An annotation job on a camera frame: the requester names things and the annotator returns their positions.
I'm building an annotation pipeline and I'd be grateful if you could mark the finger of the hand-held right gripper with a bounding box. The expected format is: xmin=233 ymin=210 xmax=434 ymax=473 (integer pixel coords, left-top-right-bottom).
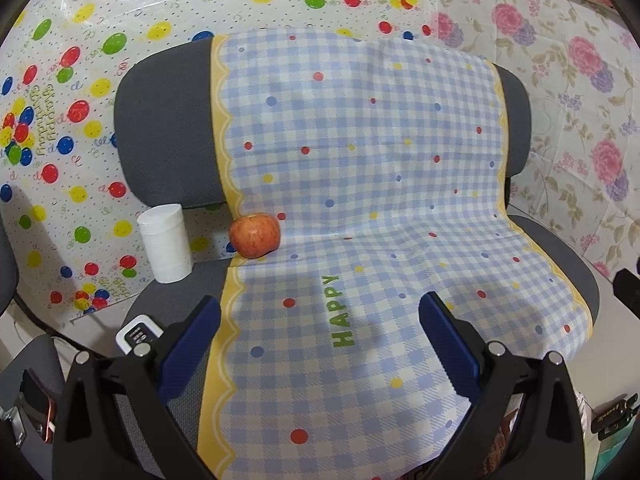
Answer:
xmin=614 ymin=269 xmax=640 ymax=311

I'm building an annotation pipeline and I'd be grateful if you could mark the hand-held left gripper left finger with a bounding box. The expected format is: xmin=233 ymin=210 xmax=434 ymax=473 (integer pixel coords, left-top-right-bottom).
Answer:
xmin=52 ymin=295 xmax=223 ymax=480

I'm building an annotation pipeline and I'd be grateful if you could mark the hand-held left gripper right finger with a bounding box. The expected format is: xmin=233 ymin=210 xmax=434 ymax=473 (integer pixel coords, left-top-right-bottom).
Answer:
xmin=419 ymin=291 xmax=586 ymax=480

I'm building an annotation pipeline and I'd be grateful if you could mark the white pocket router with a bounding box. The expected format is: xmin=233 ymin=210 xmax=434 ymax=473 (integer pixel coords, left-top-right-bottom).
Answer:
xmin=115 ymin=314 xmax=166 ymax=356

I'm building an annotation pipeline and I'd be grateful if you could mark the white toilet paper roll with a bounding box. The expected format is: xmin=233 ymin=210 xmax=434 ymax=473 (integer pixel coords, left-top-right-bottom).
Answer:
xmin=137 ymin=203 xmax=195 ymax=283

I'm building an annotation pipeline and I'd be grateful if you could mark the red apple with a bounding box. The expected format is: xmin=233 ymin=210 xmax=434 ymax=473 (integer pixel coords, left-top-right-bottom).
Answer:
xmin=229 ymin=213 xmax=282 ymax=260

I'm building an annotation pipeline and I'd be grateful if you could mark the red phone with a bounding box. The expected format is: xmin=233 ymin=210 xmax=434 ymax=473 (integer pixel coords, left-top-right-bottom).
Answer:
xmin=22 ymin=367 xmax=58 ymax=443

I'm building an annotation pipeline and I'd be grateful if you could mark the blue checkered cloth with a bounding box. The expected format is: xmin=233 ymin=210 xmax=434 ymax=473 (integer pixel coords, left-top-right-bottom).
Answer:
xmin=197 ymin=27 xmax=596 ymax=478

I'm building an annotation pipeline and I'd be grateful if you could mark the floral print plastic sheet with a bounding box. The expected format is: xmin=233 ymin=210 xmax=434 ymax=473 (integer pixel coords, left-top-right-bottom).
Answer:
xmin=430 ymin=0 xmax=640 ymax=281

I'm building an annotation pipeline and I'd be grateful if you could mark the grey office chair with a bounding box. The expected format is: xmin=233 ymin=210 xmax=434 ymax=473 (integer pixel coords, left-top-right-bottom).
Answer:
xmin=114 ymin=35 xmax=601 ymax=480

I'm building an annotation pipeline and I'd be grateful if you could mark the balloon print plastic sheet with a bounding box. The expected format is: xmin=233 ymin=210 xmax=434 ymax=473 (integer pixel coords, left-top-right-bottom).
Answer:
xmin=0 ymin=0 xmax=441 ymax=326

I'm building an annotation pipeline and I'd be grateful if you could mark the black camera device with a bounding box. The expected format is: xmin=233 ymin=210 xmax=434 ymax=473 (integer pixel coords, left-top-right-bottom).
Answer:
xmin=592 ymin=392 xmax=640 ymax=441

